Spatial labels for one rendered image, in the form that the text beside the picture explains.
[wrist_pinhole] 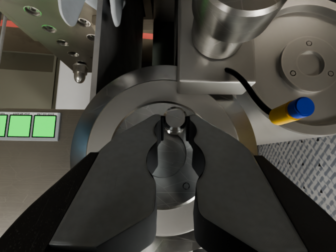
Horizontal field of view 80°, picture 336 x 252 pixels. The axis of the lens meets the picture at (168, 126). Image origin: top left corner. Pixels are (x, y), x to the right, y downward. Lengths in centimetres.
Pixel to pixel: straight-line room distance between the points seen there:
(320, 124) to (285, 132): 3
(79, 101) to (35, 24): 163
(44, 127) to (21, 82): 252
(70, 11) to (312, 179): 31
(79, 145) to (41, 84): 280
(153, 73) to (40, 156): 45
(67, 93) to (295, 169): 197
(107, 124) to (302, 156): 25
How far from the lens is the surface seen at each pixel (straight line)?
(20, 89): 305
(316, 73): 21
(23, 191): 60
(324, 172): 29
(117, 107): 16
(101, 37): 21
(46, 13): 42
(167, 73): 17
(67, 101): 209
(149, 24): 61
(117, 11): 19
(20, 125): 60
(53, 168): 56
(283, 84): 20
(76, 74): 56
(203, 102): 16
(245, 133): 17
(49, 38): 49
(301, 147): 32
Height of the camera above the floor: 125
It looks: 9 degrees down
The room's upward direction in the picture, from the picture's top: 179 degrees counter-clockwise
